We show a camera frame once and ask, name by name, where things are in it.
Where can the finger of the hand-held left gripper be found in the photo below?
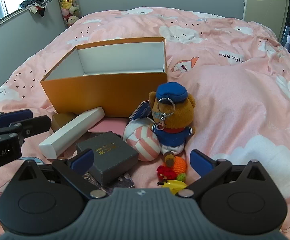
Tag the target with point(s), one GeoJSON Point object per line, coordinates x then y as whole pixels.
{"type": "Point", "coordinates": [15, 116]}
{"type": "Point", "coordinates": [35, 125]}

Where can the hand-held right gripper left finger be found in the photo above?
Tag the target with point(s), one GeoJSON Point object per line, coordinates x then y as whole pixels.
{"type": "Point", "coordinates": [81, 159]}

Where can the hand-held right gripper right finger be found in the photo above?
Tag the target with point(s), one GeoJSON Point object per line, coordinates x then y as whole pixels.
{"type": "Point", "coordinates": [200, 160]}

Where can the dark grey square box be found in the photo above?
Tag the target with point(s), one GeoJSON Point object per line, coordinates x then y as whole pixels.
{"type": "Point", "coordinates": [110, 155]}

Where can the long white box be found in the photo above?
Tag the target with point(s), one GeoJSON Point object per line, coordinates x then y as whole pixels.
{"type": "Point", "coordinates": [70, 132]}

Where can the pink notebook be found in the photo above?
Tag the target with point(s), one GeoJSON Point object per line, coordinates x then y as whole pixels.
{"type": "Point", "coordinates": [107, 126]}

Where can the printed picture box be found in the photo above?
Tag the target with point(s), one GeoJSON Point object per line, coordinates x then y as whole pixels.
{"type": "Point", "coordinates": [125, 181]}

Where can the orange cardboard box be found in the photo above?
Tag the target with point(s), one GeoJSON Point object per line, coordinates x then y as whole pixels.
{"type": "Point", "coordinates": [97, 92]}

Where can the orange crochet carrot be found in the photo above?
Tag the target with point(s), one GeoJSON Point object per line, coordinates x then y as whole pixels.
{"type": "Point", "coordinates": [178, 166]}

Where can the small gold box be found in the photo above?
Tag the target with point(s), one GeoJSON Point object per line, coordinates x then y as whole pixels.
{"type": "Point", "coordinates": [62, 120]}

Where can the yellow banana toy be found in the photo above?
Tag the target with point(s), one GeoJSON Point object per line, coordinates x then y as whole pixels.
{"type": "Point", "coordinates": [174, 186]}

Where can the red crochet toy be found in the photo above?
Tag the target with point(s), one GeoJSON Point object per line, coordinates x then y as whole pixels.
{"type": "Point", "coordinates": [165, 171]}

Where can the pink striped plush ball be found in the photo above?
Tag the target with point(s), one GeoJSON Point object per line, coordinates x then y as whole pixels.
{"type": "Point", "coordinates": [140, 140]}

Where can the paper hang tag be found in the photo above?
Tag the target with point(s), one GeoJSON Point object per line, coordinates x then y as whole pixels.
{"type": "Point", "coordinates": [141, 111]}

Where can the pile of clothes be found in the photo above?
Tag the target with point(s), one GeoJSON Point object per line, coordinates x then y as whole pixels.
{"type": "Point", "coordinates": [35, 1]}

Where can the hanging column of plush toys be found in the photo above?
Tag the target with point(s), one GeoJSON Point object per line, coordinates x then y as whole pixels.
{"type": "Point", "coordinates": [67, 2]}

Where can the white door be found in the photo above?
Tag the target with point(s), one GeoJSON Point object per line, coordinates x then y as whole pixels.
{"type": "Point", "coordinates": [264, 10]}

